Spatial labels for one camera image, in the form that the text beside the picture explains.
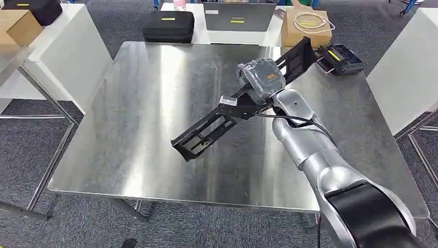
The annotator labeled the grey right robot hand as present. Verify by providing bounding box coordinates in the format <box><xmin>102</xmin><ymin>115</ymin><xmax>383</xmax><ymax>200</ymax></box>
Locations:
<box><xmin>237</xmin><ymin>58</ymin><xmax>286</xmax><ymax>105</ymax></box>

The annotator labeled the cardboard box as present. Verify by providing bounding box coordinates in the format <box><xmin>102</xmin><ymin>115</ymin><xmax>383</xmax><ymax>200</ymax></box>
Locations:
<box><xmin>0</xmin><ymin>9</ymin><xmax>44</xmax><ymax>47</ymax></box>
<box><xmin>281</xmin><ymin>7</ymin><xmax>333</xmax><ymax>48</ymax></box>

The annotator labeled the open black tool case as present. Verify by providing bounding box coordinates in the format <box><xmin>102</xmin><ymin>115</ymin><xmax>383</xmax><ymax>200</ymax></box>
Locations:
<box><xmin>315</xmin><ymin>43</ymin><xmax>365</xmax><ymax>76</ymax></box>

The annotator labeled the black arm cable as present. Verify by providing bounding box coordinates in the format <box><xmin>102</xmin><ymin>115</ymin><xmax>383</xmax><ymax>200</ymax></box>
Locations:
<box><xmin>255</xmin><ymin>112</ymin><xmax>335</xmax><ymax>142</ymax></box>

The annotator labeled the black plastic cutout plate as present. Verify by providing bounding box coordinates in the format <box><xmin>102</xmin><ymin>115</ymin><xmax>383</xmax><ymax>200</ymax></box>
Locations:
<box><xmin>171</xmin><ymin>36</ymin><xmax>318</xmax><ymax>162</ymax></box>

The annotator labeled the grey laptop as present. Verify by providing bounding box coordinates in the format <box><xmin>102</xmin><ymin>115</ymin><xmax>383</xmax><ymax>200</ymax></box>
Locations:
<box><xmin>203</xmin><ymin>3</ymin><xmax>277</xmax><ymax>33</ymax></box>

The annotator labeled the black bag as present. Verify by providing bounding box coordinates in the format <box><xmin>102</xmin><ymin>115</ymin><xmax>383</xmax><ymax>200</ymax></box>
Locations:
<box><xmin>2</xmin><ymin>0</ymin><xmax>64</xmax><ymax>27</ymax></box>

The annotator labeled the white coiled cable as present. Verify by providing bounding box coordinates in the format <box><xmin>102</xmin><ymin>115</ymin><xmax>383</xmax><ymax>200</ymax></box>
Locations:
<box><xmin>293</xmin><ymin>12</ymin><xmax>336</xmax><ymax>35</ymax></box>

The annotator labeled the stainless steel table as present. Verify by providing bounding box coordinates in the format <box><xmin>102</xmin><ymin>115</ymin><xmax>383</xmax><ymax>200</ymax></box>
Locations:
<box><xmin>48</xmin><ymin>41</ymin><xmax>430</xmax><ymax>223</ymax></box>

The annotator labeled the black zippered case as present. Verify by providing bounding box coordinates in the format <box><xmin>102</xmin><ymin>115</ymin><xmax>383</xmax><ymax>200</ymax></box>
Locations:
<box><xmin>143</xmin><ymin>11</ymin><xmax>195</xmax><ymax>44</ymax></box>

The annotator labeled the white table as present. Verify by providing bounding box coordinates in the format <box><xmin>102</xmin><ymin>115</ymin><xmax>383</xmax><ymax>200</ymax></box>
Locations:
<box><xmin>161</xmin><ymin>3</ymin><xmax>295</xmax><ymax>47</ymax></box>
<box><xmin>366</xmin><ymin>7</ymin><xmax>438</xmax><ymax>136</ymax></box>
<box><xmin>0</xmin><ymin>3</ymin><xmax>114</xmax><ymax>115</ymax></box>

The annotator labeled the wrist camera with black bracket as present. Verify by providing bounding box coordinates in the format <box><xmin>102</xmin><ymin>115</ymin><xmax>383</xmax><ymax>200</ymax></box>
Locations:
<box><xmin>217</xmin><ymin>96</ymin><xmax>274</xmax><ymax>121</ymax></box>

